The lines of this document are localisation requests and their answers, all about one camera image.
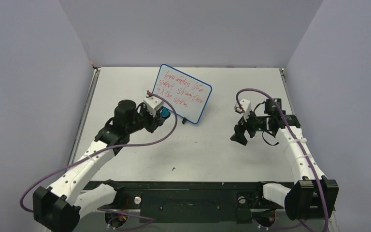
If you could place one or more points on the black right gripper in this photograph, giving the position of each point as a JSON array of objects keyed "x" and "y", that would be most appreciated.
[{"x": 248, "y": 127}]

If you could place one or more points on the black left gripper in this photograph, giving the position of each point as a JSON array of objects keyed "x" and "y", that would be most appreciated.
[{"x": 155, "y": 122}]

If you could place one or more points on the teal whiteboard eraser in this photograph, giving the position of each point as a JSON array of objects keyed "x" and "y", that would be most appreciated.
[{"x": 165, "y": 113}]

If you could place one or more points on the blue framed whiteboard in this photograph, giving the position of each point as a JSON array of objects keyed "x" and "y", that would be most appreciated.
[{"x": 187, "y": 94}]

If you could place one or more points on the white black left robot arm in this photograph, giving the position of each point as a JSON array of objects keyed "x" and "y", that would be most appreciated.
[{"x": 60, "y": 206}]

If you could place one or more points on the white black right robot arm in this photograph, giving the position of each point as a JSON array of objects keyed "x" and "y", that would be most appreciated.
[{"x": 313, "y": 194}]

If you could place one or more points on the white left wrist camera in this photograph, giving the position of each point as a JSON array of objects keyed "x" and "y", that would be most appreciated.
[{"x": 153, "y": 104}]

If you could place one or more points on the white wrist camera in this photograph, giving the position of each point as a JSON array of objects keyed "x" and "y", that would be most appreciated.
[
  {"x": 243, "y": 107},
  {"x": 153, "y": 104}
]

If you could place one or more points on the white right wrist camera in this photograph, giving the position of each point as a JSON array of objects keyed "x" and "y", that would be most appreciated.
[{"x": 243, "y": 107}]

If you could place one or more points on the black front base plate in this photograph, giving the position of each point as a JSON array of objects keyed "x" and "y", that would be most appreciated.
[{"x": 192, "y": 202}]

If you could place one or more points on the aluminium table edge rail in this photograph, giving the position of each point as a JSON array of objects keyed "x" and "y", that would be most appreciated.
[{"x": 82, "y": 121}]

